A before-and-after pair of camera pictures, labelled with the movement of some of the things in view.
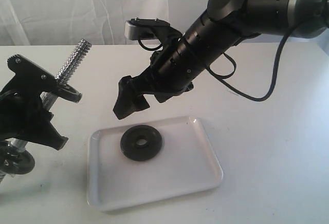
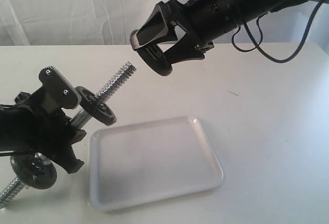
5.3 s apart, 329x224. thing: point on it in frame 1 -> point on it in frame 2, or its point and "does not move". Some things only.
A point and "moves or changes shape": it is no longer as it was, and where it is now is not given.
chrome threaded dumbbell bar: (48, 98) -> (80, 117)
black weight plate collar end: (12, 161) moves or changes shape
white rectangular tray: (185, 163) does not move
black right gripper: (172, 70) -> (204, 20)
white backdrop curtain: (62, 11) does not move
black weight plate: (141, 152) -> (154, 57)
